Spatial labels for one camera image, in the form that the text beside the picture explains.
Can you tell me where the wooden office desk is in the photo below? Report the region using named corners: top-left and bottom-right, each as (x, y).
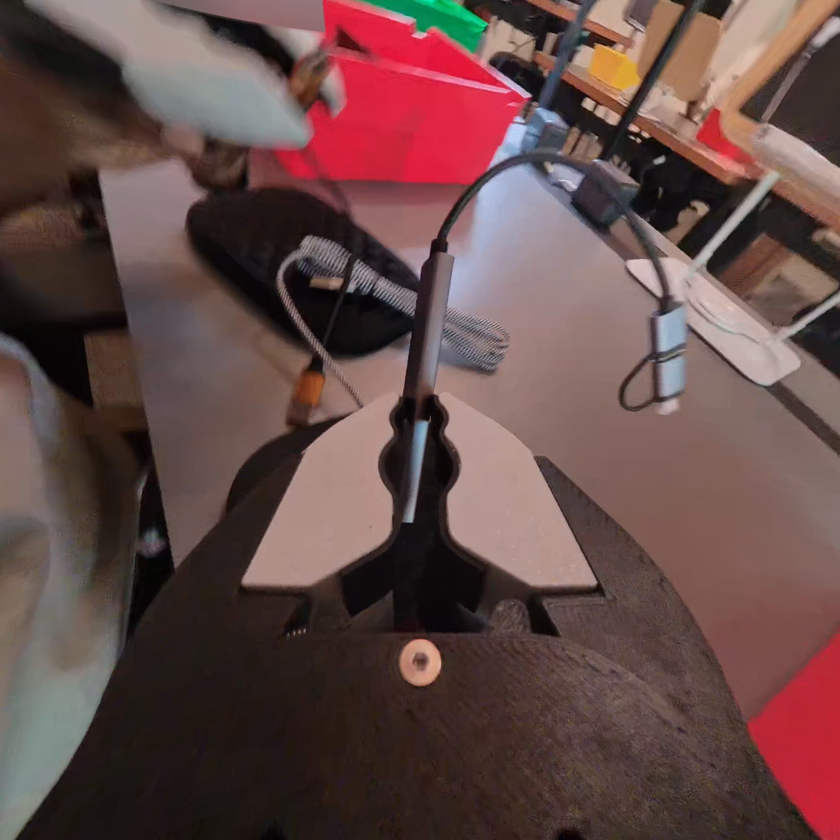
top-left (532, 0), bottom-right (840, 227)

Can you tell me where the grey usb hub with cable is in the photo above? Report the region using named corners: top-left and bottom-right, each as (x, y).
top-left (400, 150), bottom-right (690, 526)

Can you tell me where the grey power adapter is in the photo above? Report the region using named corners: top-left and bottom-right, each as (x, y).
top-left (525, 107), bottom-right (571, 153)

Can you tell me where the white clamp plate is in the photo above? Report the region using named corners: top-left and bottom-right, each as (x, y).
top-left (625, 125), bottom-right (840, 388)

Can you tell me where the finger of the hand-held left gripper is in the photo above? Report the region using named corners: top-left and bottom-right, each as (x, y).
top-left (118, 20), bottom-right (315, 151)
top-left (157, 0), bottom-right (349, 119)

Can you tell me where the black textured wrist rest pad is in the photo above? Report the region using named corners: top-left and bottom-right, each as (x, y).
top-left (185, 187), bottom-right (421, 358)

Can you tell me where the black power adapter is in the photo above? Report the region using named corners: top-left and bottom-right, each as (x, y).
top-left (570, 159), bottom-right (641, 228)

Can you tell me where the black panel with wooden frame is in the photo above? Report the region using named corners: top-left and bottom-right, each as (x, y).
top-left (718, 0), bottom-right (840, 148)

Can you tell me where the green plastic bin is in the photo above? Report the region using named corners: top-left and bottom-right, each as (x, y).
top-left (364, 0), bottom-right (490, 53)

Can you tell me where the yellow box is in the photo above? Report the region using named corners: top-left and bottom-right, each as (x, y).
top-left (591, 45), bottom-right (641, 91)

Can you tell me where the braided white cable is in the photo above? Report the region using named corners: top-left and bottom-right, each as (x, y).
top-left (276, 235), bottom-right (511, 408)

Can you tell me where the red plastic bin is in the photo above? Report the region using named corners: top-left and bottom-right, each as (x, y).
top-left (274, 0), bottom-right (531, 186)
top-left (747, 633), bottom-right (840, 840)

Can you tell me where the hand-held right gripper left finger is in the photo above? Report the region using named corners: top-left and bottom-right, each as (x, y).
top-left (240, 392), bottom-right (403, 614)

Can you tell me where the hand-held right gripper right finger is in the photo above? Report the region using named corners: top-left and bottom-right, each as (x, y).
top-left (433, 392), bottom-right (599, 614)

